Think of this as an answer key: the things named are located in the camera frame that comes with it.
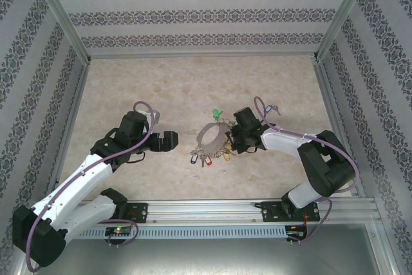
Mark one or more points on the aluminium side rail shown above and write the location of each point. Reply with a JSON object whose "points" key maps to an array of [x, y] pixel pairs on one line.
{"points": [[72, 127], [338, 127]]}

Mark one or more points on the key with red tag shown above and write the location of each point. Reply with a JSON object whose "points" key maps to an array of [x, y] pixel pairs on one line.
{"points": [[208, 160]]}

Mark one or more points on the grey metal front panel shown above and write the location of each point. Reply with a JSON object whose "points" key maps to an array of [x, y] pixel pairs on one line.
{"points": [[206, 255]]}

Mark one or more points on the circuit board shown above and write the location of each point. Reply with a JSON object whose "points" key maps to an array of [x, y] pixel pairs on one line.
{"points": [[296, 230], [118, 231]]}

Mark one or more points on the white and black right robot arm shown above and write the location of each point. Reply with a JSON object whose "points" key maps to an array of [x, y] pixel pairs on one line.
{"points": [[280, 141]]}

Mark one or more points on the key with green tag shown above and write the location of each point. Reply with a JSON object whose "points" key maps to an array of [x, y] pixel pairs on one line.
{"points": [[216, 114]]}

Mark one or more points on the key with yellow tag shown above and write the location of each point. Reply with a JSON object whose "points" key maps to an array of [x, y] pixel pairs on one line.
{"points": [[227, 157]]}

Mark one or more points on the aluminium frame post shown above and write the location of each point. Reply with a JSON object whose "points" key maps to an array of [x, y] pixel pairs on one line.
{"points": [[67, 14], [342, 14]]}

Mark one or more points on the plain silver key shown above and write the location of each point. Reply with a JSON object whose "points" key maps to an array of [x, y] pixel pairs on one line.
{"points": [[202, 161]]}

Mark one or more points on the left circuit board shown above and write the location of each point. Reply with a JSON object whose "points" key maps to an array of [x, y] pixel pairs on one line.
{"points": [[118, 231]]}

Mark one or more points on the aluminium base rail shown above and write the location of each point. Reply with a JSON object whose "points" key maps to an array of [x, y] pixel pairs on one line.
{"points": [[206, 210]]}

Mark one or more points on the loose key with blue tag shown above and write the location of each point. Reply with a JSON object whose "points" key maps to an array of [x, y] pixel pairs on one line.
{"points": [[269, 109]]}

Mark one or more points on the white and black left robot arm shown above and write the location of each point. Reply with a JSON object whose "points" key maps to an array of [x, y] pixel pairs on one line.
{"points": [[80, 178]]}

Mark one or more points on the right circuit board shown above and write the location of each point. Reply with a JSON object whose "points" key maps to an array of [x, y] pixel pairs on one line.
{"points": [[296, 230]]}

